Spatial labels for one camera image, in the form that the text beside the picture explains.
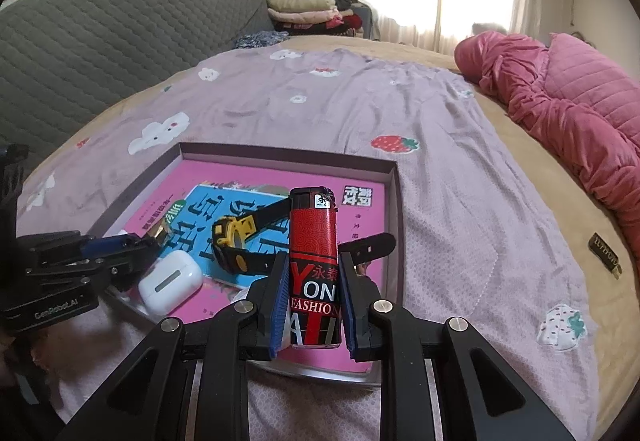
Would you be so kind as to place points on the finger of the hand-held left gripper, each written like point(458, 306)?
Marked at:
point(105, 245)
point(125, 266)

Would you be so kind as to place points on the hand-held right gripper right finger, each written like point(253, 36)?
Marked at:
point(350, 316)

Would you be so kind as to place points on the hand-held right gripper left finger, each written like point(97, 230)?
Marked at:
point(280, 311)

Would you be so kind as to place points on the white earbuds case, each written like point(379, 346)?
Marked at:
point(170, 281)

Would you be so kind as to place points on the black faceted crystal-shaped case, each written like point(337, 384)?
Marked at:
point(161, 233)

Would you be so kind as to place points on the red and black lighter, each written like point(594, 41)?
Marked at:
point(315, 241)

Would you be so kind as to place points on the yellow and black watch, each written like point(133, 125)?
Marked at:
point(232, 241)

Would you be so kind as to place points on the shallow grey cardboard box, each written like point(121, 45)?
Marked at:
point(280, 153)

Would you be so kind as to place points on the pink and blue book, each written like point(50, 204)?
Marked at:
point(250, 176)

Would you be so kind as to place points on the purple printed blanket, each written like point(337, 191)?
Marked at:
point(475, 221)

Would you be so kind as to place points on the grey quilted headboard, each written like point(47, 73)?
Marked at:
point(100, 46)

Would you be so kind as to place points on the beige bed sheet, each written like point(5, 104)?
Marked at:
point(550, 196)

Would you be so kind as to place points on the dark floral cloth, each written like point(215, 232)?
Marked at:
point(260, 40)

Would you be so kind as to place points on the dark rectangular label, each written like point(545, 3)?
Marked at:
point(606, 253)

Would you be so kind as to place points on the pile of folded clothes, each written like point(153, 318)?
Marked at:
point(305, 11)

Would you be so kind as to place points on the pink quilt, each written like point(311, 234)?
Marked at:
point(560, 91)

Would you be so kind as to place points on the grey cushion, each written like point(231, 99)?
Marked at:
point(487, 28)

